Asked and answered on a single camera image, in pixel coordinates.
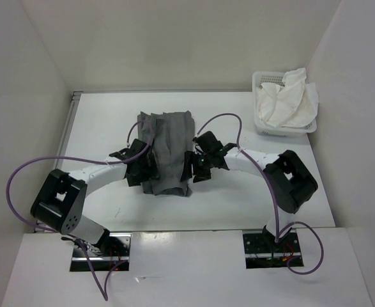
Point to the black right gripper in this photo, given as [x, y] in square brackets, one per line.
[201, 175]

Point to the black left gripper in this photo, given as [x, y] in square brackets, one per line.
[151, 173]

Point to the grey pleated skirt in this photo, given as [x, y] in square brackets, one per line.
[173, 135]

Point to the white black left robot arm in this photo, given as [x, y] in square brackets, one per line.
[60, 202]

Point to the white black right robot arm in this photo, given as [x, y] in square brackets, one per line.
[288, 180]

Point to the white plastic basket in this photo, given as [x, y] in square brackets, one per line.
[275, 77]

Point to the white crumpled cloth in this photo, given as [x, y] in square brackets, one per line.
[293, 103]

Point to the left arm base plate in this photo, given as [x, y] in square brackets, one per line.
[115, 256]

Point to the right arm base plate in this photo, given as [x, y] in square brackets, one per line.
[262, 253]

